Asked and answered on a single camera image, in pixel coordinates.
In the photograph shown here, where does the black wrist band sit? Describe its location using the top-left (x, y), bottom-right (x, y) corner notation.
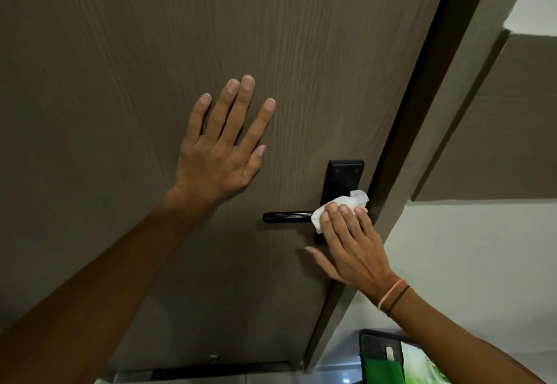
top-left (386, 285), bottom-right (412, 316)

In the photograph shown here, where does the pink wrist band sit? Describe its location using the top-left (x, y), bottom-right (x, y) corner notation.
top-left (377, 278), bottom-right (406, 311)

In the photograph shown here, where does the brown wood grain door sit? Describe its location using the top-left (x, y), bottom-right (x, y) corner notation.
top-left (0, 0), bottom-right (457, 373)

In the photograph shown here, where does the green fabric pocket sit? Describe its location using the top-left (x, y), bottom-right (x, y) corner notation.
top-left (362, 355), bottom-right (406, 384)

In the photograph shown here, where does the person's left hand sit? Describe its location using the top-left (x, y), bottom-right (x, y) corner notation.
top-left (175, 75), bottom-right (276, 207)

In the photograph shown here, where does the white wipe tissue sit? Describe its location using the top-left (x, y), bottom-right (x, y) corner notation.
top-left (310, 190), bottom-right (370, 235)

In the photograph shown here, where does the person's left forearm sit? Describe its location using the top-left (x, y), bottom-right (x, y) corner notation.
top-left (0, 181), bottom-right (228, 384)

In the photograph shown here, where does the taupe door frame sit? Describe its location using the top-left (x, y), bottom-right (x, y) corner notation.
top-left (302, 0), bottom-right (540, 373)

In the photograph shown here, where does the person's right forearm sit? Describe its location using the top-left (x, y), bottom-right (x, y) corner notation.
top-left (379, 277), bottom-right (547, 384)

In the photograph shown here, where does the black lever door handle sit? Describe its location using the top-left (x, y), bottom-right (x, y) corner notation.
top-left (262, 160), bottom-right (365, 246)

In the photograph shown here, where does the person's right hand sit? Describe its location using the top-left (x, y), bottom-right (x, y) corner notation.
top-left (304, 202), bottom-right (402, 306)

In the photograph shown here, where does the brown wood wall panel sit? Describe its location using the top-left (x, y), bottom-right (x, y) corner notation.
top-left (411, 29), bottom-right (557, 203)

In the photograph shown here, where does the green and white packet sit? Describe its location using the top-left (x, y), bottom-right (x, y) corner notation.
top-left (400, 341), bottom-right (452, 384)

